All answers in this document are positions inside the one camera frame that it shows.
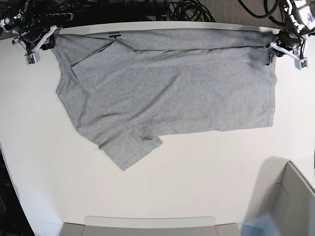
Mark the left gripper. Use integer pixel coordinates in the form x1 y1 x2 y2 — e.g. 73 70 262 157
263 31 302 66

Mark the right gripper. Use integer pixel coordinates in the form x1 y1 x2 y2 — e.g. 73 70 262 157
21 28 55 49

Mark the grey T-shirt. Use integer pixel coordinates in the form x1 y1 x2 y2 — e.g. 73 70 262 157
53 29 277 170

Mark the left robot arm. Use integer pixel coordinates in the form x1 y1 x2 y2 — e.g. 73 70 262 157
266 0 315 70

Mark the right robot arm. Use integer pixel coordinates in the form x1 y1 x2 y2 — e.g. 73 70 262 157
0 0 57 54

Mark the black power strip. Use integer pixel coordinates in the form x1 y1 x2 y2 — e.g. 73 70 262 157
33 12 74 23

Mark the white storage bin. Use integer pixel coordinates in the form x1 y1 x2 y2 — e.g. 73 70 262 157
258 162 315 236

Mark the blue translucent object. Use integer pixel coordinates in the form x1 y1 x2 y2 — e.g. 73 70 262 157
238 213 279 236

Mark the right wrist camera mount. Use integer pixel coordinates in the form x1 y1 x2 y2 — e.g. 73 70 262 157
12 25 62 65

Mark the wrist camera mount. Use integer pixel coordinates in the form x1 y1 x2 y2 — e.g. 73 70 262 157
12 25 62 65
266 42 308 70

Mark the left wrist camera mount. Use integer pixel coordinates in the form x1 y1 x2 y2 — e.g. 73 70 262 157
266 42 308 70

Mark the black cable bundle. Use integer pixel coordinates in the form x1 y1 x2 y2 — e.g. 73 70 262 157
162 0 215 23

